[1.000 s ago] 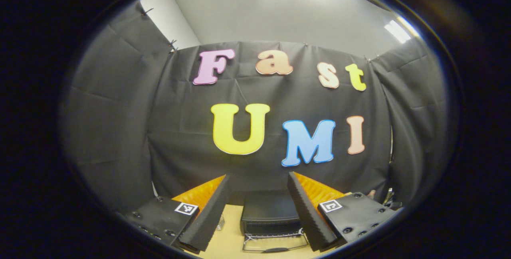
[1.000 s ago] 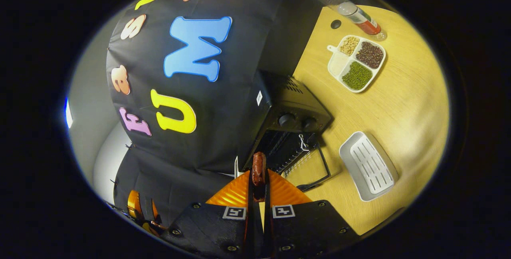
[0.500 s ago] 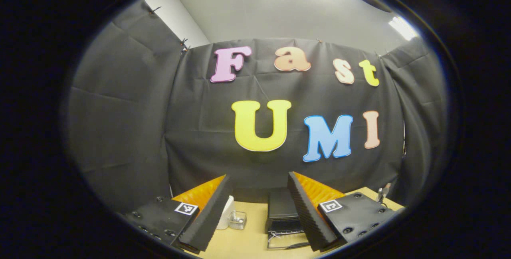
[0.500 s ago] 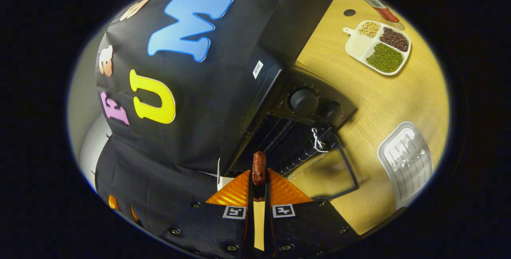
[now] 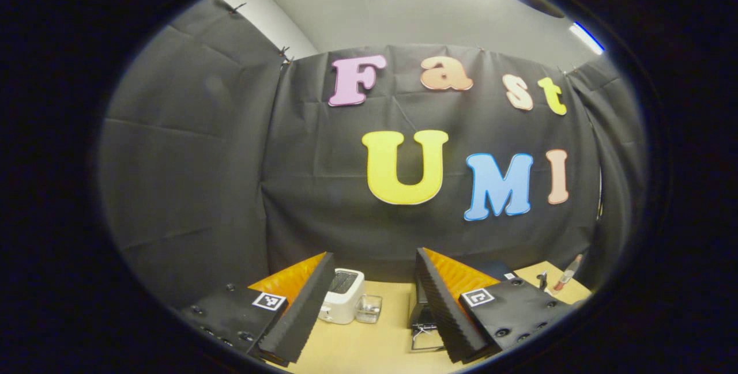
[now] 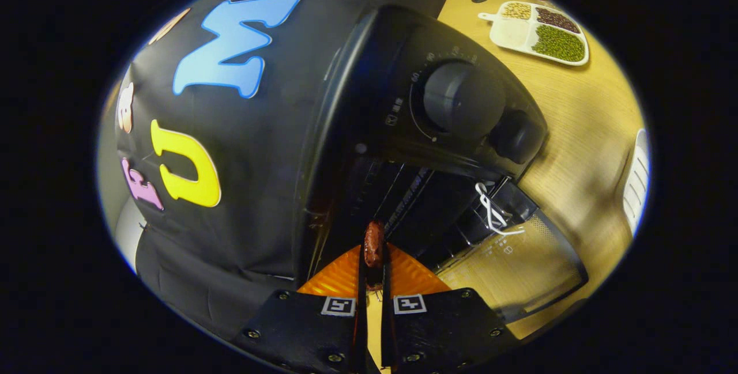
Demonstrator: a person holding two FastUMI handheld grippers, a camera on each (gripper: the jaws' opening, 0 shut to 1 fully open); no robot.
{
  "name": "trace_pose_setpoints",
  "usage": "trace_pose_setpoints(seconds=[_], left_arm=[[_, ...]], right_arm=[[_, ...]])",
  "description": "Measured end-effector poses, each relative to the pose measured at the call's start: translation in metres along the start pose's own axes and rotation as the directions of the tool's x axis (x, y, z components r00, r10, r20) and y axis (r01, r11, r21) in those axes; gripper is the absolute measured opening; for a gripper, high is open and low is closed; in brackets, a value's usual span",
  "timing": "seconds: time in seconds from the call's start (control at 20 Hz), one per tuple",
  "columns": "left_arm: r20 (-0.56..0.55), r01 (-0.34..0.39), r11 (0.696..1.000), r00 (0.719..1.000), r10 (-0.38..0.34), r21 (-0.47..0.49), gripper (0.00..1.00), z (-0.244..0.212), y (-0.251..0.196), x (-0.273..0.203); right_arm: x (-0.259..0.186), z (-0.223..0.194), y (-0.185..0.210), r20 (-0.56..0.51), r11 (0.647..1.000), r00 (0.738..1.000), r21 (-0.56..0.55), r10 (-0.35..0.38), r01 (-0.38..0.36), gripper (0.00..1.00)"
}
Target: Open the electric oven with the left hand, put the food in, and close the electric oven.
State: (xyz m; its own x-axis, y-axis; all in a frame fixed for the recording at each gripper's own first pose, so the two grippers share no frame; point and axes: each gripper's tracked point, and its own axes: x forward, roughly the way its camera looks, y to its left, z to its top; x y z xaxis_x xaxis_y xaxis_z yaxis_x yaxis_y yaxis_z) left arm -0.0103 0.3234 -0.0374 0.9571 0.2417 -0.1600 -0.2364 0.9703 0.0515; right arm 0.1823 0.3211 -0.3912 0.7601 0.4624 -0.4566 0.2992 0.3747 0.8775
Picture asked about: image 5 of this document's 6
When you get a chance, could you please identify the clear plastic bottle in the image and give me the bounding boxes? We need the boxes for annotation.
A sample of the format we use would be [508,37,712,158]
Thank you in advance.
[553,254,583,293]

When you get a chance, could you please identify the black backdrop cloth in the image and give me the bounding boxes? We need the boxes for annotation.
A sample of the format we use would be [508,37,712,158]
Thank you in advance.
[98,0,649,311]

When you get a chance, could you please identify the ceiling light panel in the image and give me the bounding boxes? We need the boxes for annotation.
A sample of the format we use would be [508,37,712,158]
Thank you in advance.
[570,21,605,55]

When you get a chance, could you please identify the white toaster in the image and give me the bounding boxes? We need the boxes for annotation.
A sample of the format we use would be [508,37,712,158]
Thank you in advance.
[318,269,366,325]

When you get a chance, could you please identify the clear glass cup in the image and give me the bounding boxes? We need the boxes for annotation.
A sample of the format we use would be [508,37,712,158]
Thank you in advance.
[356,295,383,324]

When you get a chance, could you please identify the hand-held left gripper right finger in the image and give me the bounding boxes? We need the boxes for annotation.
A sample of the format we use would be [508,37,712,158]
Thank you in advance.
[414,247,577,364]

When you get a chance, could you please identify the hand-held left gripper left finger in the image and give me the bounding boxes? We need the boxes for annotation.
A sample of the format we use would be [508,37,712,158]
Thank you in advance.
[183,252,336,367]

